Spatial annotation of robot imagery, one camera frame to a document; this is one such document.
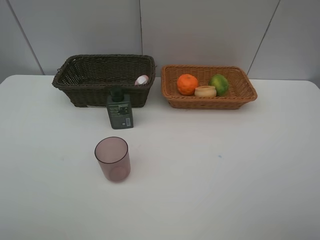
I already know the dark green pump bottle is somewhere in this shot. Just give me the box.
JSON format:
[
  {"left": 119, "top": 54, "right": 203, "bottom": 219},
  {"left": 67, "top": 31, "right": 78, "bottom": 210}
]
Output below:
[{"left": 106, "top": 86, "right": 134, "bottom": 130}]

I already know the orange tangerine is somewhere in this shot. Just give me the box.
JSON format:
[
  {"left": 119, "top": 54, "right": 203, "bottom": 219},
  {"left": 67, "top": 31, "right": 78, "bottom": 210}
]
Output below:
[{"left": 177, "top": 74, "right": 199, "bottom": 96}]

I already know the dark brown wicker basket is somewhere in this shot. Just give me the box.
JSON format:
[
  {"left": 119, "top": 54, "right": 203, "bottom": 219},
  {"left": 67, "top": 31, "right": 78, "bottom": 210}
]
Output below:
[{"left": 52, "top": 54, "right": 156, "bottom": 108}]

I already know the green lime fruit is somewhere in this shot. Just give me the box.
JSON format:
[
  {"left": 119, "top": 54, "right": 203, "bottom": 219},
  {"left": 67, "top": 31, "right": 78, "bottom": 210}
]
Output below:
[{"left": 208, "top": 74, "right": 229, "bottom": 97}]

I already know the light brown wicker basket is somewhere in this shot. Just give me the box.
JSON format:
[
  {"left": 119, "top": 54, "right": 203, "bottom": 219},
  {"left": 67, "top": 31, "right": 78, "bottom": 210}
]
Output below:
[{"left": 161, "top": 64, "right": 258, "bottom": 110}]

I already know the translucent purple plastic cup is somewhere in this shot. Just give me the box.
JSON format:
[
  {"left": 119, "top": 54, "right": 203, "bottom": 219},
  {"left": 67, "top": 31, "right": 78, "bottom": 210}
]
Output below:
[{"left": 94, "top": 136, "right": 131, "bottom": 183}]

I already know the red yellow peach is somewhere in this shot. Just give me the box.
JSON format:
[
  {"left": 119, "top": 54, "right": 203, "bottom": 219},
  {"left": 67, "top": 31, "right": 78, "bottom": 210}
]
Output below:
[{"left": 194, "top": 85, "right": 217, "bottom": 98}]

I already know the pink bottle white cap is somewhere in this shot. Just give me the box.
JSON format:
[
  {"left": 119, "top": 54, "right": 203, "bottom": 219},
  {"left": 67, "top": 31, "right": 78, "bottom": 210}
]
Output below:
[{"left": 134, "top": 75, "right": 149, "bottom": 86}]

